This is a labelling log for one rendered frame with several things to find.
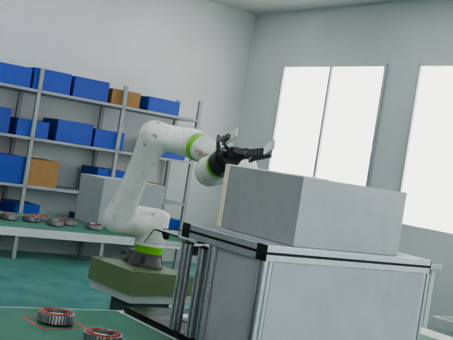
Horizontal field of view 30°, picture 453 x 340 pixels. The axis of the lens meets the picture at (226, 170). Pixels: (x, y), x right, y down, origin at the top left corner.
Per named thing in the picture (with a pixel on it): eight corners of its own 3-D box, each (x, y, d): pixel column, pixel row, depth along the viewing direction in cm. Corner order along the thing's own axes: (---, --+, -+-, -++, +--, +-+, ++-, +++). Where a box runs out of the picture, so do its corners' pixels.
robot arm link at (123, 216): (94, 219, 356) (140, 111, 335) (129, 224, 364) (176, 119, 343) (102, 237, 346) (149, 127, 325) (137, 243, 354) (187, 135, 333)
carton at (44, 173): (10, 180, 918) (13, 154, 918) (40, 183, 939) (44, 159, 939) (23, 184, 886) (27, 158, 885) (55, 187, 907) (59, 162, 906)
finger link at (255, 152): (235, 158, 283) (236, 160, 284) (266, 156, 278) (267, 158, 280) (236, 148, 284) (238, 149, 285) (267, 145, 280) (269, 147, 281)
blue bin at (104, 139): (77, 144, 961) (80, 126, 960) (106, 148, 980) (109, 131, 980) (92, 146, 925) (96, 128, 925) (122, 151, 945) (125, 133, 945)
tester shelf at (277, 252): (180, 236, 269) (183, 222, 269) (337, 250, 308) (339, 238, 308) (264, 261, 233) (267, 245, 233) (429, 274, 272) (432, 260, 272)
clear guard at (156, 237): (143, 243, 291) (145, 226, 291) (200, 247, 305) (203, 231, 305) (194, 260, 264) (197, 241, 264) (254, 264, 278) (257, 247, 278)
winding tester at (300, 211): (216, 226, 273) (225, 163, 273) (316, 236, 298) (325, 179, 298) (292, 246, 241) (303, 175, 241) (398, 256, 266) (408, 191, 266)
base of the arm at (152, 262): (109, 256, 370) (111, 243, 370) (137, 260, 379) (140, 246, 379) (139, 268, 350) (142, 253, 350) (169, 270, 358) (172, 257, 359)
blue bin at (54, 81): (18, 88, 914) (21, 67, 914) (54, 94, 938) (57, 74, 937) (32, 88, 879) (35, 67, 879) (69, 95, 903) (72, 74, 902)
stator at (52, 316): (36, 316, 267) (38, 305, 267) (72, 320, 269) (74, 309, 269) (36, 324, 256) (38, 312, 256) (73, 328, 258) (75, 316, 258)
